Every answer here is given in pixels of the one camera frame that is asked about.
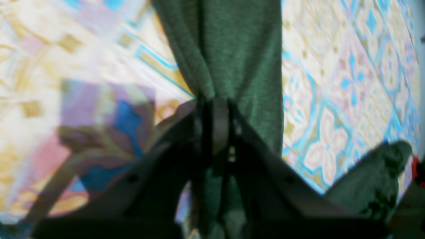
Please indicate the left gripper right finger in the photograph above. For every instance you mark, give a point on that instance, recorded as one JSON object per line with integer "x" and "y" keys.
{"x": 276, "y": 202}

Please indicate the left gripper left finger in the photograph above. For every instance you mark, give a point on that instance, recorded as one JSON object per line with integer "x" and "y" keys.
{"x": 142, "y": 203}

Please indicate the dark green long-sleeve shirt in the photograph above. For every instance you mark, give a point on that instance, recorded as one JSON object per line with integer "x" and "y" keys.
{"x": 299, "y": 76}

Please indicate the colourful patterned tablecloth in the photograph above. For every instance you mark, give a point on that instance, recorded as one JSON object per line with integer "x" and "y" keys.
{"x": 88, "y": 87}

